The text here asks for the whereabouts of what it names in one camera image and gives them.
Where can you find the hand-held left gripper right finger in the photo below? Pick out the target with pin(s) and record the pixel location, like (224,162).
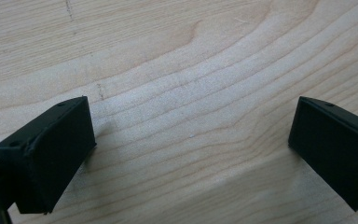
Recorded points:
(335,149)

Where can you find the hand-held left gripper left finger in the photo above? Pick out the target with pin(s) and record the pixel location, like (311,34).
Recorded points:
(49,155)

